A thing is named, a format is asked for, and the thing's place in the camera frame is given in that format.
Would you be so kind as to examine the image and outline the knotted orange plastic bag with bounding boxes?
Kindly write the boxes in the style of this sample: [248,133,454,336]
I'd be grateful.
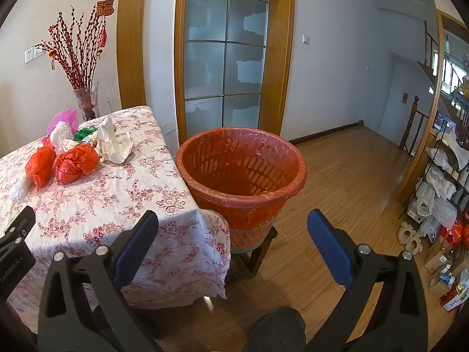
[55,143,101,184]

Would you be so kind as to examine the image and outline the dark wooden baseboard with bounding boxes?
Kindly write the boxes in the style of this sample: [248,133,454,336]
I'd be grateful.
[289,120,363,145]

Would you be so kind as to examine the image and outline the pink plastic bag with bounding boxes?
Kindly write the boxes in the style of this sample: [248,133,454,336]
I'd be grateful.
[42,109,79,145]

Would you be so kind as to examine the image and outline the black metal shelf rack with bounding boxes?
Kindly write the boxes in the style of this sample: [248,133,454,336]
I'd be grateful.
[407,117,469,235]

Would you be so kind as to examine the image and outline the wooden partition frame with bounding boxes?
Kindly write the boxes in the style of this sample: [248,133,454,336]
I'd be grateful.
[394,9,469,204]

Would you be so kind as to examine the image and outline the wooden wall trim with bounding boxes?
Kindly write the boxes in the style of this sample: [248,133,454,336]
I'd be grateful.
[117,0,149,111]

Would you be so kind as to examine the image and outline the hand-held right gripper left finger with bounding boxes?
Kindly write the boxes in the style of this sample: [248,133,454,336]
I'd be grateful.
[38,210,162,352]

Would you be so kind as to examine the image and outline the dark green plastic bag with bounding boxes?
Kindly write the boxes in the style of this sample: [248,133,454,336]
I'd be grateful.
[73,128,99,142]

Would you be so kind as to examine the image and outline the frosted glass sliding door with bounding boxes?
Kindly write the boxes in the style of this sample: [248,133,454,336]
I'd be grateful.
[183,0,272,143]

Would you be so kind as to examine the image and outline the red gift bag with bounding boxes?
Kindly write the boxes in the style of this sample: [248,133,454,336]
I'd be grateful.
[438,222,469,250]

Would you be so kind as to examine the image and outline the clear bubble wrap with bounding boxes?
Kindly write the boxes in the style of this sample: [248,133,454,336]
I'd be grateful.
[50,121,79,155]

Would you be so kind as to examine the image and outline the wooden door frame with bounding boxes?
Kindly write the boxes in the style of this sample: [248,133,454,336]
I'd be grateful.
[174,0,295,145]

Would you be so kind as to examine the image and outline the pile of white plastic bags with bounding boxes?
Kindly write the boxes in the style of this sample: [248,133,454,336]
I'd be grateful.
[414,128,469,243]

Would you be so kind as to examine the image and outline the dark wooden stool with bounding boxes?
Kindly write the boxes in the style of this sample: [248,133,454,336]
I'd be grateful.
[225,225,278,285]

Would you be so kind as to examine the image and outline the red berry branches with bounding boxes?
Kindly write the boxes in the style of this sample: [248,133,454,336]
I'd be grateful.
[35,5,111,92]

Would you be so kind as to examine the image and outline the colourful printed box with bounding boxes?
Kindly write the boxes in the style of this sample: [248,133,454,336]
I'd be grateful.
[440,286,469,312]

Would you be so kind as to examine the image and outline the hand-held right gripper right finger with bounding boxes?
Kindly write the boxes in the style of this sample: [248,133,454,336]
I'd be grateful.
[307,209,429,352]

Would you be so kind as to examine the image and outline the wooden stair newel post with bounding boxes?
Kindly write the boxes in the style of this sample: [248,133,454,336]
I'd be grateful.
[399,96,420,151]

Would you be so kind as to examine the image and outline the red hanging ornament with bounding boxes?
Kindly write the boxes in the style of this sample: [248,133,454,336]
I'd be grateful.
[96,0,116,48]

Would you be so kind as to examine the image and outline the glass vase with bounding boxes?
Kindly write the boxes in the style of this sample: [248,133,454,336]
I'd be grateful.
[73,82,101,121]

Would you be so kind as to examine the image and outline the large white plastic bag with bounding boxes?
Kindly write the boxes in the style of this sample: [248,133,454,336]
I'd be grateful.
[96,116,134,164]

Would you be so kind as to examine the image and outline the small white plastic bag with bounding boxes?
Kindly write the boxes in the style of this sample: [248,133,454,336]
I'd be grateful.
[9,176,32,200]

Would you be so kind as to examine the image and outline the plastic mesh waste basket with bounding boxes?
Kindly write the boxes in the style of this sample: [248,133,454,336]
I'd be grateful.
[175,127,307,255]

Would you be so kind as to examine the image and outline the floral tablecloth table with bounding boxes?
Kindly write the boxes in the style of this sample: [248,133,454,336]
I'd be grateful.
[0,106,232,323]

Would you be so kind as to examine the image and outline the metal stair railing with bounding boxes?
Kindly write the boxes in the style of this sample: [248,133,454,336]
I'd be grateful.
[424,20,440,77]

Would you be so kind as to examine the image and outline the cardboard box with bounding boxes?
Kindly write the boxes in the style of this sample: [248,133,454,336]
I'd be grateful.
[429,266,460,299]
[425,244,455,275]

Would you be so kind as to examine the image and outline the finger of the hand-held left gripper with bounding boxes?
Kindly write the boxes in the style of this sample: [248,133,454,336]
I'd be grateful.
[0,205,36,261]

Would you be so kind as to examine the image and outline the person's leg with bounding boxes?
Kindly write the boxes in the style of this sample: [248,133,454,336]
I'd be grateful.
[251,308,306,352]

